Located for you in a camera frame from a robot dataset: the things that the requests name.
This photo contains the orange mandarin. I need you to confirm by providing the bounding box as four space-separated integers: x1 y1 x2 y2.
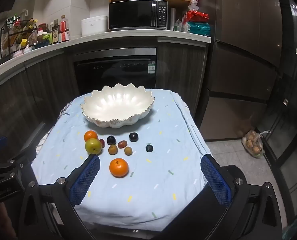
84 130 99 142
109 158 129 178

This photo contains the red snack package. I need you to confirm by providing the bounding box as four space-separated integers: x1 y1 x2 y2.
183 11 210 23

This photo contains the black built-in dishwasher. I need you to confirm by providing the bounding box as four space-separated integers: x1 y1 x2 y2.
73 47 157 97

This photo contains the group of condiment bottles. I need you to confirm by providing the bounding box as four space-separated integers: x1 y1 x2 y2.
2 14 71 55

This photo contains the white rice cooker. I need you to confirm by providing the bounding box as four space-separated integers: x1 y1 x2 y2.
81 16 109 37

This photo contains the green round fruit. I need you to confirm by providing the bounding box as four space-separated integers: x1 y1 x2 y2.
85 138 102 155

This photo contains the teal snack package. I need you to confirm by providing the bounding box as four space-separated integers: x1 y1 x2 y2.
187 22 211 37

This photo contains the plastic bag of brown fruit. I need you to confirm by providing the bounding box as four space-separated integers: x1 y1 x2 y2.
242 129 271 158

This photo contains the black wire rack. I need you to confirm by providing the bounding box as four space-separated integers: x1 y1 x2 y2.
0 19 38 58

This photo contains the dark wood base cabinet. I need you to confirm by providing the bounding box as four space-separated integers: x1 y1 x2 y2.
0 39 209 155

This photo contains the person's left hand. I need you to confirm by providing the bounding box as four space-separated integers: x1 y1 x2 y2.
0 202 17 240

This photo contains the clear plastic bag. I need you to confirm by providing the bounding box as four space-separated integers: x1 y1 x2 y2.
174 19 190 32

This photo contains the light blue patterned tablecloth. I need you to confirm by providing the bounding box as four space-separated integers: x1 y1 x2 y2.
31 89 212 232

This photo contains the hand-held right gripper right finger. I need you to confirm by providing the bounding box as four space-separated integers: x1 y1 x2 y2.
161 154 282 240

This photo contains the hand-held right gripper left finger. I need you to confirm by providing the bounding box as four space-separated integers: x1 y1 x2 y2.
17 154 101 240

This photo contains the white scalloped bowl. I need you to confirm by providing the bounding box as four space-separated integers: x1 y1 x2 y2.
81 83 155 129

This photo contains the black microwave oven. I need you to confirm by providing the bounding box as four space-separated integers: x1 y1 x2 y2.
108 0 168 32

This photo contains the dark steel refrigerator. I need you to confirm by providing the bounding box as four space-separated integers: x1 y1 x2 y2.
203 0 284 142

